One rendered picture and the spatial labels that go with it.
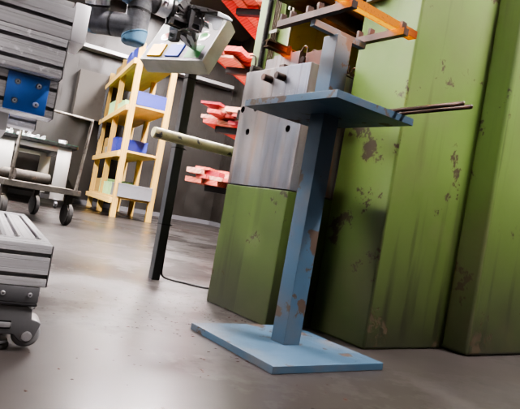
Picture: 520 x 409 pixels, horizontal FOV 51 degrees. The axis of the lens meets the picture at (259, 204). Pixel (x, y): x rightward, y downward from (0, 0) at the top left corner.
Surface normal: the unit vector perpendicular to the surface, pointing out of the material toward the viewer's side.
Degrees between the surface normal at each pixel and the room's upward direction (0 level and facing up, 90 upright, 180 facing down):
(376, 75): 90
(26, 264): 90
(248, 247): 90
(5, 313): 90
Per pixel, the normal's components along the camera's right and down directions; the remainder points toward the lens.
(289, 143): -0.78, -0.15
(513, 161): 0.60, 0.09
